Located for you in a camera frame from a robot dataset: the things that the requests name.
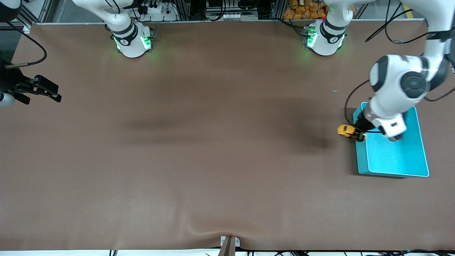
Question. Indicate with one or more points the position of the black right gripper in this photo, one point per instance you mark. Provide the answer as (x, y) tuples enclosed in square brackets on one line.
[(11, 79)]

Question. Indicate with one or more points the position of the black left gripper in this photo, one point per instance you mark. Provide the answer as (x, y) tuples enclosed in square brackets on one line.
[(362, 124)]

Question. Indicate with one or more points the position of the yellow beetle toy car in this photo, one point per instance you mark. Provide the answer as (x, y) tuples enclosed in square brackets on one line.
[(344, 131)]

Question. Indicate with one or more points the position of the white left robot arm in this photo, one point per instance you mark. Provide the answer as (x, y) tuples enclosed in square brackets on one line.
[(391, 81)]

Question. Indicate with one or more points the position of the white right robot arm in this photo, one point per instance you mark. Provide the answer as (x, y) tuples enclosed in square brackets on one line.
[(133, 39)]

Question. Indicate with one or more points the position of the teal plastic bin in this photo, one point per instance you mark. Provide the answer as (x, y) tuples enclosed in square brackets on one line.
[(394, 160)]

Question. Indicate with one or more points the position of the orange snack packets heap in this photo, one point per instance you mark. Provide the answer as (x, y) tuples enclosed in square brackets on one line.
[(302, 12)]

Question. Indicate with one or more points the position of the brown table mat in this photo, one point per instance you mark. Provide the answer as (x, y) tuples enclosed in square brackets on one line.
[(227, 160)]

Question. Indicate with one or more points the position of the white power strip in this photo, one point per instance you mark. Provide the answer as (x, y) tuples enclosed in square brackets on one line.
[(160, 14)]

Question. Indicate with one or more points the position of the white corner bracket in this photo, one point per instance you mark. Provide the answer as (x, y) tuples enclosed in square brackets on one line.
[(27, 29)]

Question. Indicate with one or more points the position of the aluminium frame profile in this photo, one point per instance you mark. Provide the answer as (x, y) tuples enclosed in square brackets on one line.
[(35, 14)]

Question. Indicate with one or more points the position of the metal table clamp bracket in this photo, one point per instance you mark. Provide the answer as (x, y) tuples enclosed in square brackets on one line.
[(227, 247)]

